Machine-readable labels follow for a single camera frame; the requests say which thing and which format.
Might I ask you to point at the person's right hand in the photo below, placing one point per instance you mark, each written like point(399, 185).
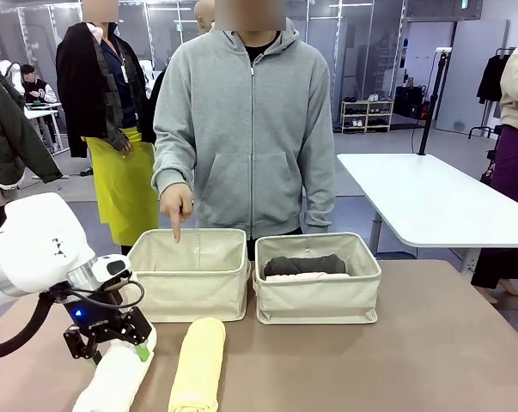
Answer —
point(177, 206)

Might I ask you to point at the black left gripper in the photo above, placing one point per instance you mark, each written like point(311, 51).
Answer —
point(97, 319)

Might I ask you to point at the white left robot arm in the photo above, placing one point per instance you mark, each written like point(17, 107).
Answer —
point(31, 244)

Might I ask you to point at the black garment on hanger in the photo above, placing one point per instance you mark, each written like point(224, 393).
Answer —
point(492, 79)

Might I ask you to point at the wooden shoe rack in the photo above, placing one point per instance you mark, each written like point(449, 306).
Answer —
point(366, 116)

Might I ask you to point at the person's right forearm grey sleeve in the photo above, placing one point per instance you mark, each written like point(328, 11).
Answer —
point(172, 159)

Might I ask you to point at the beige fabric basket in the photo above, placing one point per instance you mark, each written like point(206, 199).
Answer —
point(314, 296)
point(185, 292)

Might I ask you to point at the pink towel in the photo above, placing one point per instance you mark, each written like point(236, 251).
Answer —
point(306, 276)

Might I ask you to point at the low black metal rack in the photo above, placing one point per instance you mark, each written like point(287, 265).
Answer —
point(484, 131)

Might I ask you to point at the person in yellow apron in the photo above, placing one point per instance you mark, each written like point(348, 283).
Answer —
point(121, 171)

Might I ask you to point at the bald mannequin head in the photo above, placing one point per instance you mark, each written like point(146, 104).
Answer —
point(205, 15)

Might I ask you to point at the seated person in varsity jacket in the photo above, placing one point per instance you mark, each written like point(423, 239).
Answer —
point(36, 86)

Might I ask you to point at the black cases stack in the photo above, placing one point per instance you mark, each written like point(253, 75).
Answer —
point(409, 101)

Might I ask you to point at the person in dark green jacket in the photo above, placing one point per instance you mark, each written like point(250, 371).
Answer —
point(9, 150)

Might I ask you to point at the white desk with items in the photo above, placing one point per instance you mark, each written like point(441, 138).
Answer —
point(44, 107)

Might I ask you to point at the person in grey hoodie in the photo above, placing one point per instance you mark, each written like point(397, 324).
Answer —
point(250, 129)

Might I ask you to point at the yellow rolled towel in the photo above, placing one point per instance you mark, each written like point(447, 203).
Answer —
point(198, 365)

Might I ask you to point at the person in beige jacket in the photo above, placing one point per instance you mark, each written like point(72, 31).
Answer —
point(516, 129)

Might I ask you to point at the black camera stand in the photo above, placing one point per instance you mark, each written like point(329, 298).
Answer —
point(430, 107)

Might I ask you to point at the dark grey towel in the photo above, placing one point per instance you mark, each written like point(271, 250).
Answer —
point(301, 264)

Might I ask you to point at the white towel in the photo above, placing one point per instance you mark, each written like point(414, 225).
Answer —
point(112, 373)

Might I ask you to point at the person's left forearm grey sleeve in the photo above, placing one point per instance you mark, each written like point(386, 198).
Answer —
point(321, 184)

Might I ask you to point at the white table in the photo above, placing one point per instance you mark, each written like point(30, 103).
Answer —
point(430, 197)

